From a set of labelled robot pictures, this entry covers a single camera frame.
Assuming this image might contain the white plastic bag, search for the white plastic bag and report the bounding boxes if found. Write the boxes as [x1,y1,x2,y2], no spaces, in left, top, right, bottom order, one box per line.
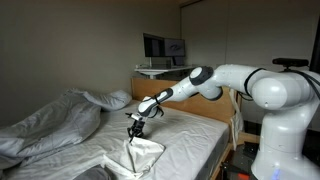
[228,88,246,151]

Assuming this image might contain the white cloth with green print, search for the white cloth with green print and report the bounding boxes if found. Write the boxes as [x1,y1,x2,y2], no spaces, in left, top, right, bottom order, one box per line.
[102,136,166,180]

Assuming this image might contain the black side table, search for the black side table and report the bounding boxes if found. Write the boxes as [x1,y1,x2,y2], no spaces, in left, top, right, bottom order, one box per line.
[219,141,264,180]

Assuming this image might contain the white pillow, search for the white pillow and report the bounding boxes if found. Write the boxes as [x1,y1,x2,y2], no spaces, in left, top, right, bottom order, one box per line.
[83,89,133,112]

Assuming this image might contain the small black monitor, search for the small black monitor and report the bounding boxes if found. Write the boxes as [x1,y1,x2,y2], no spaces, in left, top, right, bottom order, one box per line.
[163,38,186,67]

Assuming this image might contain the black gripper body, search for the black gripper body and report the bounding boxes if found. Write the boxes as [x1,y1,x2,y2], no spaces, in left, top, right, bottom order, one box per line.
[130,118,147,135]

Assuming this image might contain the black mounted device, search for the black mounted device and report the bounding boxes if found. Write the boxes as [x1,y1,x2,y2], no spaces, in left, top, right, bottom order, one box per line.
[272,57,310,70]

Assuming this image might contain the black velcro strap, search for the black velcro strap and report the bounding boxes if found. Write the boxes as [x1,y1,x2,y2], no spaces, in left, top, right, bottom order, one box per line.
[243,67,267,98]

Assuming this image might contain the white crumpled duvet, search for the white crumpled duvet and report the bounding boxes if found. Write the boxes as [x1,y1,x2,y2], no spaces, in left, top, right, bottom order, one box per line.
[0,88,103,171]

